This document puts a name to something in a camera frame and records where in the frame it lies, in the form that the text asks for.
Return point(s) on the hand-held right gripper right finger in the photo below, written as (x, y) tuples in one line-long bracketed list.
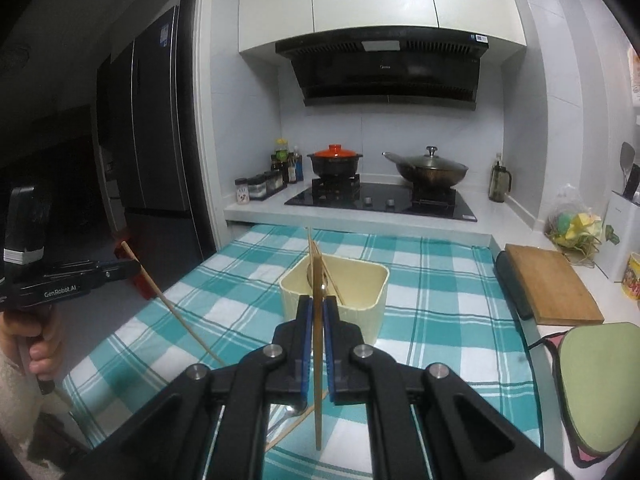
[(331, 350)]

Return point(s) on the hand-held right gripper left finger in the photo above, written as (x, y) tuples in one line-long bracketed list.
[(305, 350)]

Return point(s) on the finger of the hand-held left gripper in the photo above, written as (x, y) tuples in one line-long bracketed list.
[(120, 271)]

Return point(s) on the cream utensil box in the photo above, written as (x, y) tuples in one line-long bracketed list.
[(360, 300)]

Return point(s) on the wooden chopstick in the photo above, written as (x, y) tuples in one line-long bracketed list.
[(318, 410), (175, 310), (332, 282), (287, 431)]

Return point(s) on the metal spoon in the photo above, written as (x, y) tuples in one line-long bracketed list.
[(289, 412)]

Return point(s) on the person's left forearm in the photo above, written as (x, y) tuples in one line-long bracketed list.
[(20, 410)]

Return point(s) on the person's left hand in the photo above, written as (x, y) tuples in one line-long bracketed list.
[(50, 355)]

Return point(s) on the teal checkered tablecloth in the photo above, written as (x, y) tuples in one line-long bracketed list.
[(440, 300)]

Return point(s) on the grey refrigerator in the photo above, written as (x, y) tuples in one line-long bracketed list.
[(155, 135)]

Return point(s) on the white label spice jar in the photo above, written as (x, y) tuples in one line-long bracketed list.
[(242, 191)]

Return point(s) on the black gas stove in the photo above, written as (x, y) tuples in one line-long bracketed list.
[(380, 202)]

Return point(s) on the condiment bottles group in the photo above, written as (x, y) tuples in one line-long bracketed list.
[(267, 185)]

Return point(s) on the blue label bottle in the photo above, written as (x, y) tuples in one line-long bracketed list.
[(297, 167)]

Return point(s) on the dark sauce bottle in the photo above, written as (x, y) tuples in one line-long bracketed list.
[(275, 165)]

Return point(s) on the black pot with orange lid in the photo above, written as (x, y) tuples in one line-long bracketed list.
[(335, 162)]

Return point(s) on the yellow cap condiment bottle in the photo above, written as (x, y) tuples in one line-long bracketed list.
[(281, 157)]

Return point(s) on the wok with glass lid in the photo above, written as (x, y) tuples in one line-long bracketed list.
[(432, 170)]

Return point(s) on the wooden cutting board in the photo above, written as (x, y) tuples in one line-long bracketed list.
[(555, 285)]

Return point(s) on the plastic bag of sponges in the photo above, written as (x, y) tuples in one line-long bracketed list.
[(575, 227)]

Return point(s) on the green mat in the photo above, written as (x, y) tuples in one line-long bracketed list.
[(605, 385)]

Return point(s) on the black range hood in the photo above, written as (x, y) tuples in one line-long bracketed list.
[(385, 72)]

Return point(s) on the white utensil holder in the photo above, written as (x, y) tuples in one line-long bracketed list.
[(620, 240)]

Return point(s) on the yellow printed cup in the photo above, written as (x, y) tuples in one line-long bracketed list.
[(634, 277)]

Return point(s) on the grey spatula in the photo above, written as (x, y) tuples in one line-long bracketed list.
[(628, 160)]

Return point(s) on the hanging printed towel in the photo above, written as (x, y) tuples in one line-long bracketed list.
[(635, 75)]

